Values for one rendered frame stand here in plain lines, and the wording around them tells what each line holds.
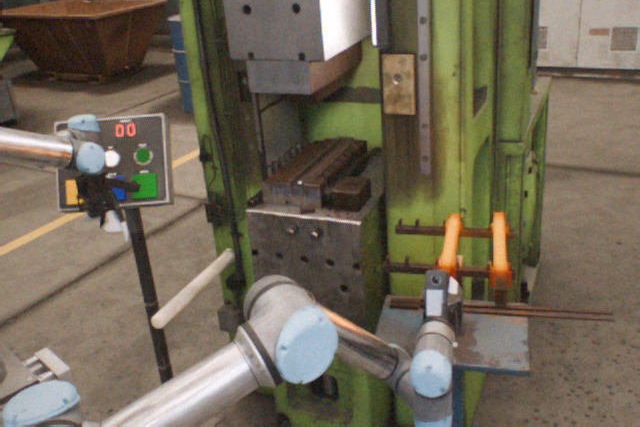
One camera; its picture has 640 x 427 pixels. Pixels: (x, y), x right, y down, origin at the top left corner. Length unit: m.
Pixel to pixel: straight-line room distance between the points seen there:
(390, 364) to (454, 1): 0.97
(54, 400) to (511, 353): 1.10
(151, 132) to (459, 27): 0.97
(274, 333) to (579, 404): 1.82
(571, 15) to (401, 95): 5.23
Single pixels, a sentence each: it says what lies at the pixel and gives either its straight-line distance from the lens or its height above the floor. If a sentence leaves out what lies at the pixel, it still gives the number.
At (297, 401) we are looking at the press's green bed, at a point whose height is 0.16.
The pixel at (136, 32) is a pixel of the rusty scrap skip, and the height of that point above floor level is 0.54.
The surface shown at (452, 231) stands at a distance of 1.79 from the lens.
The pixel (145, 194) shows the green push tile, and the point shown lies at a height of 0.99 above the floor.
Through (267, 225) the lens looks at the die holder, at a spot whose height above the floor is 0.87.
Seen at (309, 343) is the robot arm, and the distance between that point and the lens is 1.09.
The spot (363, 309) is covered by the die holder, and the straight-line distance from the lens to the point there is 2.07.
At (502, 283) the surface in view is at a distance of 1.55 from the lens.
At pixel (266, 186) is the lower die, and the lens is 2.08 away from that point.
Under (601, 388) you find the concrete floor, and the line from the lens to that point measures 2.85.
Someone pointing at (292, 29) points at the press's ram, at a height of 1.45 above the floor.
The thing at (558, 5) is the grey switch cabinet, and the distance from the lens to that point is 7.09.
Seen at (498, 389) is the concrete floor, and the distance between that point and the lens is 2.77.
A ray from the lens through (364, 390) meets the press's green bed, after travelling 2.27.
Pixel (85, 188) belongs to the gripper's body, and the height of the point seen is 1.10.
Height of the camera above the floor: 1.75
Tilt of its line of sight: 23 degrees down
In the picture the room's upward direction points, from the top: 5 degrees counter-clockwise
